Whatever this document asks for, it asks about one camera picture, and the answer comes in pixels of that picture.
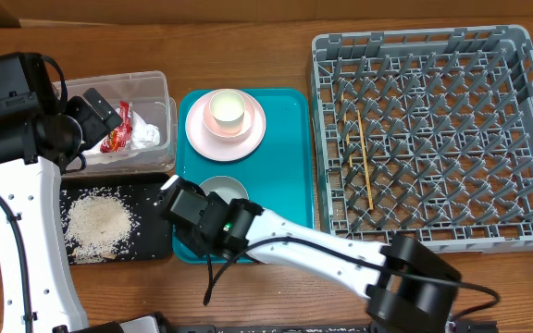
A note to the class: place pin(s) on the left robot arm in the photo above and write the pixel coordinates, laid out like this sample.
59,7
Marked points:
35,148

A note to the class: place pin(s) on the teal serving tray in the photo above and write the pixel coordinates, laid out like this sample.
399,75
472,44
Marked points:
278,174

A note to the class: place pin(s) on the cream paper cup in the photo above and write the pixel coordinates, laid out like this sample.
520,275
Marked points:
227,108

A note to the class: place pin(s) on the clear plastic bin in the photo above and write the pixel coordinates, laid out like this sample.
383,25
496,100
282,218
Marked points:
148,93

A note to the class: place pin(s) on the grey bowl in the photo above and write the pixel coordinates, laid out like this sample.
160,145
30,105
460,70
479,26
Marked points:
225,187

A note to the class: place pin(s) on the pink bowl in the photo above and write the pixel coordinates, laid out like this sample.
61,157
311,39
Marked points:
213,127

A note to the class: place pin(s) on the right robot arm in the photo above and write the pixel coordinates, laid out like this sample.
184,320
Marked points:
406,286

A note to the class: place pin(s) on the black plastic tray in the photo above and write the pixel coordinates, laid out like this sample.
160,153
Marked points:
154,237

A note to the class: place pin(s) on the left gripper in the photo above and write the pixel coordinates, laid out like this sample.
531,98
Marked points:
97,127

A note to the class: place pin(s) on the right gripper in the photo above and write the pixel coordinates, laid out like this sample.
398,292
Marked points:
196,236

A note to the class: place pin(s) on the pink plate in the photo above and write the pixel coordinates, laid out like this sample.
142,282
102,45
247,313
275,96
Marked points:
213,148

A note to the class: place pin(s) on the red snack wrapper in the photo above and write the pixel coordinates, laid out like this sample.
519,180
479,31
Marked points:
119,138

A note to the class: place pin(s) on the grey dishwasher rack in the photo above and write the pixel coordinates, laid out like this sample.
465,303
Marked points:
447,116

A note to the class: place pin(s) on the wooden chopstick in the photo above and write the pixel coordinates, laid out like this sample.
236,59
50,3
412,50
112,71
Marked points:
346,130
365,163

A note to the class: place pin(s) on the cardboard box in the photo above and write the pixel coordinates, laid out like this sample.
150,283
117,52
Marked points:
133,12

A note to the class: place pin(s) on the white rice pile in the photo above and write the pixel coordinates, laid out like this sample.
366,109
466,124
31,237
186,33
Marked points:
98,224

